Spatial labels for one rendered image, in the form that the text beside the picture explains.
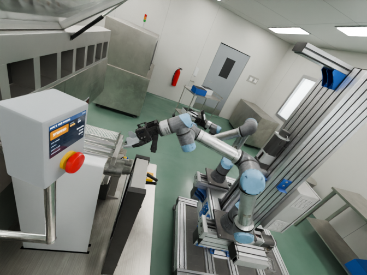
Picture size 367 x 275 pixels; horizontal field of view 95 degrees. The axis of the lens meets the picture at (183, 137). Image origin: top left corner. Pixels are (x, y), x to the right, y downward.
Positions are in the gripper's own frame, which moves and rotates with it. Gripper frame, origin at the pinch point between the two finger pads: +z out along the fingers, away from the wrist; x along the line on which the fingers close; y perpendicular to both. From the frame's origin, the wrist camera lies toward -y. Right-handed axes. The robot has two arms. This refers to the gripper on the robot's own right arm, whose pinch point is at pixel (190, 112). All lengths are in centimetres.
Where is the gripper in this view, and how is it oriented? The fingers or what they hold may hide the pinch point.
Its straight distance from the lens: 173.9
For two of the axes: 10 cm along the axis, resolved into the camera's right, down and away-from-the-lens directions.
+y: -3.1, 7.5, 5.9
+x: 4.4, -4.3, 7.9
